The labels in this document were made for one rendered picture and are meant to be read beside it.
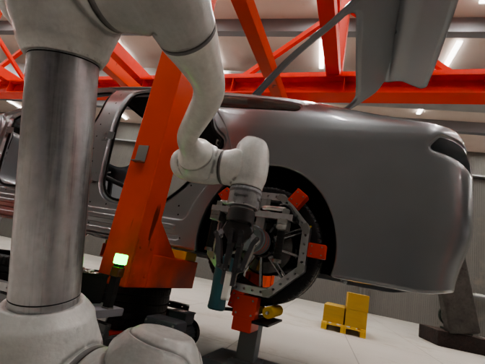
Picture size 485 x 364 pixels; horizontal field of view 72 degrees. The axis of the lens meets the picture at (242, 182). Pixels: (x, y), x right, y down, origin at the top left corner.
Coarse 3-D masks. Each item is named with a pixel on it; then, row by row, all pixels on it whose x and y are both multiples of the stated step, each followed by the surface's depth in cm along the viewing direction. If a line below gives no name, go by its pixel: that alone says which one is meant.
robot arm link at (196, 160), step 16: (208, 48) 53; (176, 64) 56; (192, 64) 55; (208, 64) 56; (192, 80) 59; (208, 80) 59; (224, 80) 64; (208, 96) 63; (192, 112) 71; (208, 112) 69; (192, 128) 76; (192, 144) 85; (208, 144) 93; (176, 160) 96; (192, 160) 90; (208, 160) 91; (192, 176) 95; (208, 176) 94
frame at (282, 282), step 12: (264, 192) 184; (288, 204) 178; (300, 216) 174; (300, 240) 171; (300, 252) 169; (300, 264) 167; (288, 276) 167; (240, 288) 173; (252, 288) 171; (264, 288) 173; (276, 288) 167
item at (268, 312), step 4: (264, 308) 167; (268, 308) 166; (272, 308) 166; (276, 308) 175; (280, 308) 182; (264, 312) 166; (268, 312) 164; (272, 312) 165; (276, 312) 171; (280, 312) 180; (264, 316) 166; (268, 316) 165; (272, 316) 165
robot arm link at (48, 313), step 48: (0, 0) 49; (48, 0) 45; (48, 48) 47; (96, 48) 49; (48, 96) 47; (96, 96) 53; (48, 144) 47; (48, 192) 47; (48, 240) 48; (48, 288) 48; (0, 336) 45; (48, 336) 46; (96, 336) 53
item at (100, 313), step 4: (92, 304) 132; (96, 304) 134; (100, 304) 136; (96, 308) 125; (100, 308) 127; (104, 308) 128; (116, 308) 133; (120, 308) 135; (96, 312) 122; (100, 312) 124; (104, 312) 126; (108, 312) 128; (112, 312) 130; (116, 312) 133; (120, 312) 135; (96, 316) 123; (100, 316) 125; (104, 316) 126; (108, 316) 129; (112, 316) 131
